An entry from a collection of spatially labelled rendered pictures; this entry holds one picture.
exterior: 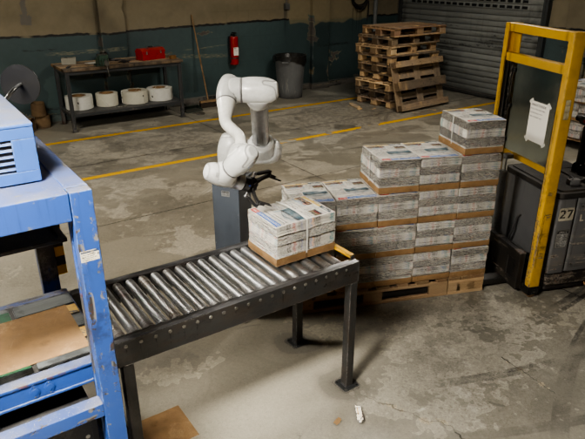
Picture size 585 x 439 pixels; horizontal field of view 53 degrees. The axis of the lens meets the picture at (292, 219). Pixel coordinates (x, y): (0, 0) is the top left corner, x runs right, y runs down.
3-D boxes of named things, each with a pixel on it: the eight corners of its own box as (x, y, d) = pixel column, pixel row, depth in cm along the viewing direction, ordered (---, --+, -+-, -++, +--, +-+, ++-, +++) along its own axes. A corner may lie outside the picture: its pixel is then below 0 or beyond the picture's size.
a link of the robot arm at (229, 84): (214, 92, 297) (240, 92, 297) (216, 68, 307) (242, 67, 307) (217, 111, 308) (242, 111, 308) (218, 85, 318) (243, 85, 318)
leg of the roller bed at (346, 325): (347, 379, 340) (352, 277, 313) (353, 384, 336) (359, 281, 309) (339, 382, 337) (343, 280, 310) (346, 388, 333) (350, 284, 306)
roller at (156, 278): (158, 278, 298) (157, 269, 296) (198, 320, 263) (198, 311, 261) (149, 280, 296) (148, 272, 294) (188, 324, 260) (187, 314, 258)
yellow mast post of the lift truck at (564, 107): (521, 281, 427) (566, 30, 357) (532, 280, 429) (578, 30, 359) (528, 287, 419) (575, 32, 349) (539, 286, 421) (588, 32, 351)
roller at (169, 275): (170, 274, 302) (169, 266, 300) (211, 315, 266) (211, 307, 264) (161, 277, 299) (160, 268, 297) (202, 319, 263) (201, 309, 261)
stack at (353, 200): (280, 287, 437) (279, 184, 404) (424, 270, 462) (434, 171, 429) (292, 315, 402) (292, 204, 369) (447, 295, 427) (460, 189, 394)
